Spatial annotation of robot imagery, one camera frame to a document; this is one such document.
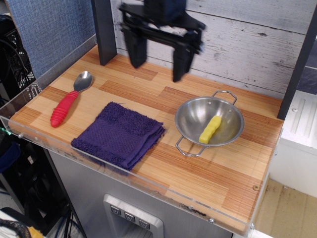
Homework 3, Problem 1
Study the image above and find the dark grey right post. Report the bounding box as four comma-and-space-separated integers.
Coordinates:
277, 7, 317, 120

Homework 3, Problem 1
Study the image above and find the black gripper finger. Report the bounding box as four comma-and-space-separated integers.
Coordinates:
123, 28, 147, 68
173, 31, 198, 82

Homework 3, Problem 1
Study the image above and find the black plastic crate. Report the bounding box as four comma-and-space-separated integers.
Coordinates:
0, 14, 41, 99

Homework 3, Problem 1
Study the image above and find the dark grey left post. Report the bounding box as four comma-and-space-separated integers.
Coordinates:
91, 0, 117, 65

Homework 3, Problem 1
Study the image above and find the clear acrylic table guard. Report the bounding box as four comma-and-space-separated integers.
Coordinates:
0, 46, 282, 238

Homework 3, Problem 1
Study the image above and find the blue fabric partition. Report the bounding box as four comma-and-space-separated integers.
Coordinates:
6, 0, 97, 81

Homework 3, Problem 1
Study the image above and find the spoon with red handle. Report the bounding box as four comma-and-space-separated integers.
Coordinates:
50, 71, 93, 128

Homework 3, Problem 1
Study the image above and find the purple folded cloth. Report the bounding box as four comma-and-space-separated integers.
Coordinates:
71, 102, 165, 171

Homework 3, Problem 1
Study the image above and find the dark grey post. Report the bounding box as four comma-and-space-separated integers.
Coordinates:
277, 7, 317, 120
91, 0, 117, 65

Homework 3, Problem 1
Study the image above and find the yellow ridged tube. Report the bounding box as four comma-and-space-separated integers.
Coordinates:
199, 116, 221, 144

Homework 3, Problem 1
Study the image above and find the yellow object at bottom left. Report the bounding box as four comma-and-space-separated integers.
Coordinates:
27, 227, 46, 238

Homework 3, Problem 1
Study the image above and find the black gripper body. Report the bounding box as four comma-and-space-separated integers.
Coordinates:
118, 0, 207, 54

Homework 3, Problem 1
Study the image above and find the silver button panel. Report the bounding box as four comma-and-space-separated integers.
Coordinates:
103, 194, 164, 238

